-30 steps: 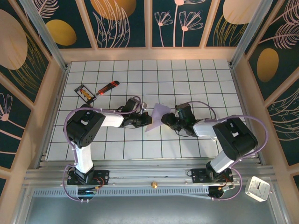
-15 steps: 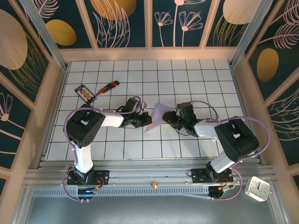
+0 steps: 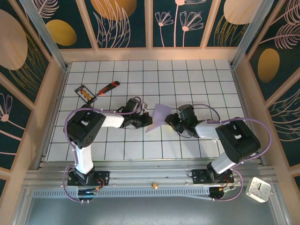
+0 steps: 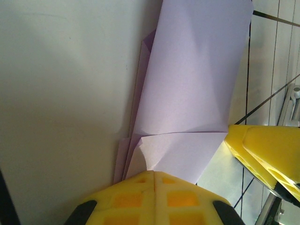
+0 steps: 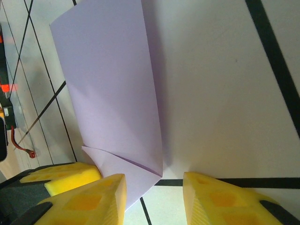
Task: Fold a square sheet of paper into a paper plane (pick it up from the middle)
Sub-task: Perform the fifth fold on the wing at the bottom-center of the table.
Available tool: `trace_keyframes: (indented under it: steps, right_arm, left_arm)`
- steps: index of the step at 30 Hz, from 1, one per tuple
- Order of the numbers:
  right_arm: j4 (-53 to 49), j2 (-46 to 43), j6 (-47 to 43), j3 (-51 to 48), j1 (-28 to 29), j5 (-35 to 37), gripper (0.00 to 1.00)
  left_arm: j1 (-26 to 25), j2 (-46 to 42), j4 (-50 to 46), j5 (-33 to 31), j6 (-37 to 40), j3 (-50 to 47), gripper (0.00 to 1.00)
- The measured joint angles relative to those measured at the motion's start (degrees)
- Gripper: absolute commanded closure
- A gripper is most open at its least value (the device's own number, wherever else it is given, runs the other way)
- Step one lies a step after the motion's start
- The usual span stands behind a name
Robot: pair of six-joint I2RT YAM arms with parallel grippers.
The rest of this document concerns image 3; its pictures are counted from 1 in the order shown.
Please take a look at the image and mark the lilac paper sheet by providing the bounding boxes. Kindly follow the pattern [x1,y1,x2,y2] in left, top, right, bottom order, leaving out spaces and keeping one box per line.
[145,103,173,134]

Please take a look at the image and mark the white square clock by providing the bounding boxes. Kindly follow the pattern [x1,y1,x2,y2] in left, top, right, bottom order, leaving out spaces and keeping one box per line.
[245,177,272,203]

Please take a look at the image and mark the red and black utility knife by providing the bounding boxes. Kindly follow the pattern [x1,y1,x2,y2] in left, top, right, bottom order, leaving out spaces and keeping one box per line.
[95,81,120,97]

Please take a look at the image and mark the black battery pack, red lead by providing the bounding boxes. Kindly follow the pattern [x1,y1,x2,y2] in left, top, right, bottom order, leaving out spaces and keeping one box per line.
[74,84,98,105]

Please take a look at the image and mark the small controller board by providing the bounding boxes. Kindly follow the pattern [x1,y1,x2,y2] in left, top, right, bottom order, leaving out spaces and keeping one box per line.
[77,187,98,197]

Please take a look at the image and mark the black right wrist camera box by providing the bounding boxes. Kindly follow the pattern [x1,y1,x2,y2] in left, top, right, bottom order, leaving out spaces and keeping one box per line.
[177,105,198,123]

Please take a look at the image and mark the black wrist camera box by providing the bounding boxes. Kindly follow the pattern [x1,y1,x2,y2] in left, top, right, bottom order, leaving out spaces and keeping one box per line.
[177,105,198,123]
[123,97,149,115]

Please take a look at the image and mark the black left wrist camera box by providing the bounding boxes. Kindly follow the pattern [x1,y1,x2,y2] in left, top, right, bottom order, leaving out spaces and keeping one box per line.
[123,97,149,115]

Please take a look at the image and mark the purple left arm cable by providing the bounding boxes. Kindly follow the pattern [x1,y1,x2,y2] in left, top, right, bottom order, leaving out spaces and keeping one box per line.
[63,96,144,204]

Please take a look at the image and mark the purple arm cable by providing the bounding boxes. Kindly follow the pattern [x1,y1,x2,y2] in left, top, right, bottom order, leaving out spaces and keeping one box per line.
[63,96,144,204]
[192,104,273,203]

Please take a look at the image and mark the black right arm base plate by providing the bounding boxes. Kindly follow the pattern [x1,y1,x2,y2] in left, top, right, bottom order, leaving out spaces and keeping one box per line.
[192,169,234,185]

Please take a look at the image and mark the aluminium frame beam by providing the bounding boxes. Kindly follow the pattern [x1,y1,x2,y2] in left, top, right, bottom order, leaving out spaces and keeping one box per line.
[23,161,282,188]

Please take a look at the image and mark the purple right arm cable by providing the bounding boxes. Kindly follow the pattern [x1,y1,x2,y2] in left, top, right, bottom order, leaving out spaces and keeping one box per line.
[192,104,273,203]

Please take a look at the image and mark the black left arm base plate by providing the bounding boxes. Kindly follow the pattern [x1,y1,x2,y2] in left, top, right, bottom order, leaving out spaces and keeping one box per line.
[67,171,110,186]

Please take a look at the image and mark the aluminium side rail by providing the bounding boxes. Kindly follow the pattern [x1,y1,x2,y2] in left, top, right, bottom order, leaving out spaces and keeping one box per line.
[231,67,267,166]
[35,67,69,170]

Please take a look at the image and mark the grey slotted cable duct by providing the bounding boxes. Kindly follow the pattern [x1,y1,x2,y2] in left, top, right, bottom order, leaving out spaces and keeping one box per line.
[31,188,211,198]

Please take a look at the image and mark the wall panel, pink flowers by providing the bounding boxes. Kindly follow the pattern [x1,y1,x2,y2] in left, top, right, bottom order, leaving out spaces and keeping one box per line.
[151,0,213,49]

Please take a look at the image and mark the wall panel, pink leaf outlines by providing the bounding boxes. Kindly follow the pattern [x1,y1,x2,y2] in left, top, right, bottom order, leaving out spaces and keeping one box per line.
[266,84,300,168]

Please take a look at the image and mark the wall panel, gold oval, branch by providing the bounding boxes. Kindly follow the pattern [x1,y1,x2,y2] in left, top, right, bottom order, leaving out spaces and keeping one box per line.
[245,0,300,103]

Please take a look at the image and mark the aluminium corner post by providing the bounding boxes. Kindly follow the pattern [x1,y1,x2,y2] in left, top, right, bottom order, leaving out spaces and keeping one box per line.
[231,0,274,68]
[18,0,70,71]

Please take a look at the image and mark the wall panel, gold circle, leaves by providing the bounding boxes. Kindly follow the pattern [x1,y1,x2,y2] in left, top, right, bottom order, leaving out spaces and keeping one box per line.
[83,0,150,50]

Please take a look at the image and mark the wall panel, feather, gold oval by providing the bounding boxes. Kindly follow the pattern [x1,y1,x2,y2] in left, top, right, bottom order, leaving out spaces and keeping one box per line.
[35,0,98,50]

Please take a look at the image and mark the wall panel, cream circle, gold lines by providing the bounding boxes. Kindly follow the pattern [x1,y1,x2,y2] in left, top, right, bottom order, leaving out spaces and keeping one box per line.
[205,0,258,49]

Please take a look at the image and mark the wall panel, single pink flower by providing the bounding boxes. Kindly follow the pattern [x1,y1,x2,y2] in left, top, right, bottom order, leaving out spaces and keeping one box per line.
[0,72,36,173]

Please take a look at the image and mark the wall panel, large cream circle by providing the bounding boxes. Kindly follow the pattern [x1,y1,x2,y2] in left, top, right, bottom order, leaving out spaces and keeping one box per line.
[0,0,52,111]

